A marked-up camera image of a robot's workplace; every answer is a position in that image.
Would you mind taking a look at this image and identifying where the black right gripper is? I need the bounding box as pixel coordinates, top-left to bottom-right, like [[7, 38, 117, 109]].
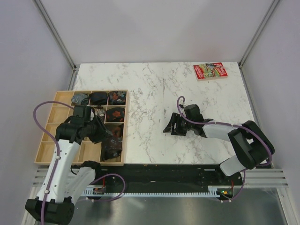
[[163, 112, 194, 136]]

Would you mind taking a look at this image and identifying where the brown floral necktie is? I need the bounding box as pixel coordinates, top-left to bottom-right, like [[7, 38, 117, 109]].
[[101, 136, 122, 161]]

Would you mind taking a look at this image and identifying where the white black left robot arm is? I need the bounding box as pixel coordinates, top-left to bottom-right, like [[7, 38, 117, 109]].
[[25, 105, 112, 225]]

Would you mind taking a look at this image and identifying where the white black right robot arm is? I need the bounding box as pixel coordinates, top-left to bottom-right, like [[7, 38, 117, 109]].
[[163, 104, 275, 185]]

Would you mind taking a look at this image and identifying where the beige patterned rolled tie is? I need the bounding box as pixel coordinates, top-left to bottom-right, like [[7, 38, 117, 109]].
[[93, 106, 105, 118]]

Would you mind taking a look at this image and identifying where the red brown rolled tie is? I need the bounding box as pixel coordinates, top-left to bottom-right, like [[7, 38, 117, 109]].
[[110, 124, 124, 138]]

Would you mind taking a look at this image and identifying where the black red flower rolled tie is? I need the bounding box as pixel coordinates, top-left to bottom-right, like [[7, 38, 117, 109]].
[[106, 107, 125, 122]]

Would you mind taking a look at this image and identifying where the wooden compartment tray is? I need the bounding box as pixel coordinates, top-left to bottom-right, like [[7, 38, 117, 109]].
[[35, 90, 130, 166]]

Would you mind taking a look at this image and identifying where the grey rolled tie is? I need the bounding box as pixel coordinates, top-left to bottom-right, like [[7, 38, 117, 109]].
[[71, 93, 90, 105]]

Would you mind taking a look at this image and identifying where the dark multicolour rolled tie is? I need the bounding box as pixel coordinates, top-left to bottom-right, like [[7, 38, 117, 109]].
[[108, 90, 127, 105]]

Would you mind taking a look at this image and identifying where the red paperback book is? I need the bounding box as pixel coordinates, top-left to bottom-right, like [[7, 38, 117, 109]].
[[193, 62, 228, 81]]

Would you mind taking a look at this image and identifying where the white slotted cable duct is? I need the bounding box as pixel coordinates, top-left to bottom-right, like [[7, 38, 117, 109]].
[[81, 186, 220, 198]]

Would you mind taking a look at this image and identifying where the aluminium frame rail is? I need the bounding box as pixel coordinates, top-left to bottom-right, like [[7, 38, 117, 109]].
[[31, 168, 288, 188]]

